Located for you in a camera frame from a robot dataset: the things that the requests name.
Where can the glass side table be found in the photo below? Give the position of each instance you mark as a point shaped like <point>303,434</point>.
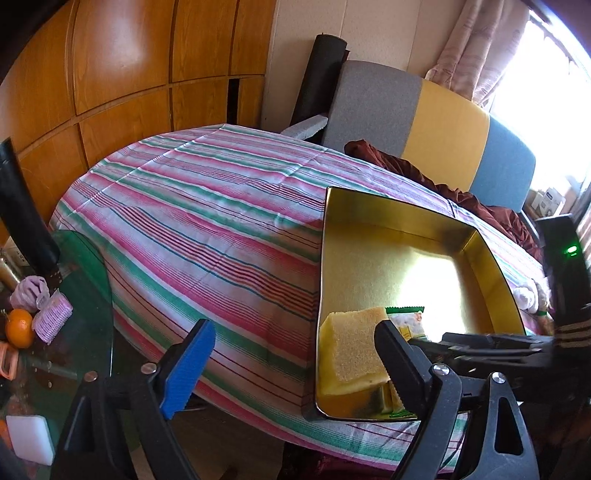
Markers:
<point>48,376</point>

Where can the wooden wardrobe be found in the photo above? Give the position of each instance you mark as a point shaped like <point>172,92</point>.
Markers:
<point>100,75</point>

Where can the yellow sponge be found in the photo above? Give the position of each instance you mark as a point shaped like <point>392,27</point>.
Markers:
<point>347,360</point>

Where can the orange fruit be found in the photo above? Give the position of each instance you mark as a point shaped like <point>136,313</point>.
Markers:
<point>18,329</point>

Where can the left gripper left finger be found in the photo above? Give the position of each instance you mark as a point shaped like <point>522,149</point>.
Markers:
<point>92,443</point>

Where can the maroon blanket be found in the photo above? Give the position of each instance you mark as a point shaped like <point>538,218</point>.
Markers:
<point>503,219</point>

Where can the green snack packet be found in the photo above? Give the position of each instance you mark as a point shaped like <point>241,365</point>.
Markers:
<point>408,321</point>

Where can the striped bed sheet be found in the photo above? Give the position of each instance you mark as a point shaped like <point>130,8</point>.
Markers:
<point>225,222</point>

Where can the grey yellow blue headboard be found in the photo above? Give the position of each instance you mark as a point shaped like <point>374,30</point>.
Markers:
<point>448,138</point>

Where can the white foam block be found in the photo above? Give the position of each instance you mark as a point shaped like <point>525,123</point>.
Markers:
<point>31,439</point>

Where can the gold metal tin box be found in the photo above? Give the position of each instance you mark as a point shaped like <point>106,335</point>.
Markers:
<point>381,252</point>

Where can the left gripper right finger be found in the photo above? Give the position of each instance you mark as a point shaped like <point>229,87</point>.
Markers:
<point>496,443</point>

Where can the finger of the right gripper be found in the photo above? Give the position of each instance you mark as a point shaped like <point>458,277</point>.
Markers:
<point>455,344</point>

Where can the black rolled mat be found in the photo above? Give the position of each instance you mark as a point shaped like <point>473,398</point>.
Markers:
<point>321,77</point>

